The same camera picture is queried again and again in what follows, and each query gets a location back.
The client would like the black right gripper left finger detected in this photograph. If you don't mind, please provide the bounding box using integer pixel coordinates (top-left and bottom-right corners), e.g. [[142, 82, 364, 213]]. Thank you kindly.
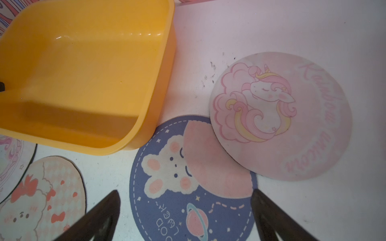
[[56, 190, 121, 241]]

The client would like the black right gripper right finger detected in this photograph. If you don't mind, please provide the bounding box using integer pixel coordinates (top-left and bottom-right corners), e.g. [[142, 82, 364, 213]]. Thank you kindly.
[[251, 189, 316, 241]]

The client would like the pink checkered bear coaster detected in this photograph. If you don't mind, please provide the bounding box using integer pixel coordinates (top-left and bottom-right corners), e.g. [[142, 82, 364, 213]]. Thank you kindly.
[[1, 156, 86, 241]]

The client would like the blue bunny planet coaster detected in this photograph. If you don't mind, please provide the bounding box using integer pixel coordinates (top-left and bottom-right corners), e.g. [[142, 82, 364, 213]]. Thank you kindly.
[[129, 115, 257, 241]]

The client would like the pink unicorn horse coaster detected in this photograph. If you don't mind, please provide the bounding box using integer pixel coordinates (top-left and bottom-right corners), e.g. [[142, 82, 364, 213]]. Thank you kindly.
[[1, 135, 37, 202]]

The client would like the yellow plastic storage box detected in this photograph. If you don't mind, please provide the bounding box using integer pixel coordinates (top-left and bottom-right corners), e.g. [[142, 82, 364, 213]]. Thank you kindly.
[[1, 1, 177, 156]]

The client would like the pink rainbow unicorn coaster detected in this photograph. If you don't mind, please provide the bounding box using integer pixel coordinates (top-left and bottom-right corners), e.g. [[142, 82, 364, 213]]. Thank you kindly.
[[209, 52, 352, 181]]

